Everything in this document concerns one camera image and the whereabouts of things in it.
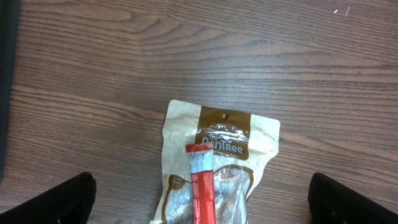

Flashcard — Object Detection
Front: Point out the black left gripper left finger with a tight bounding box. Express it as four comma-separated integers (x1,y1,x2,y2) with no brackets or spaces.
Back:
1,172,96,224

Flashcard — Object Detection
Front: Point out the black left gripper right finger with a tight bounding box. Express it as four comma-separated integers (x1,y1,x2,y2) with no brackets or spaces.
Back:
308,172,397,224

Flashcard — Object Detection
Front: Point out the brown white snack pouch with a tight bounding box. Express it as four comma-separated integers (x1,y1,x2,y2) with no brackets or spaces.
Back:
152,100,280,223

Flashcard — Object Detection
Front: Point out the red stick packet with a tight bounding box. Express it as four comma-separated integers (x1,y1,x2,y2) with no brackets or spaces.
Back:
186,143,216,224

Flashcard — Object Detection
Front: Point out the grey plastic shopping basket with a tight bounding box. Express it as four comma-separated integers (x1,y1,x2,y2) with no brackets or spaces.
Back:
1,0,21,179

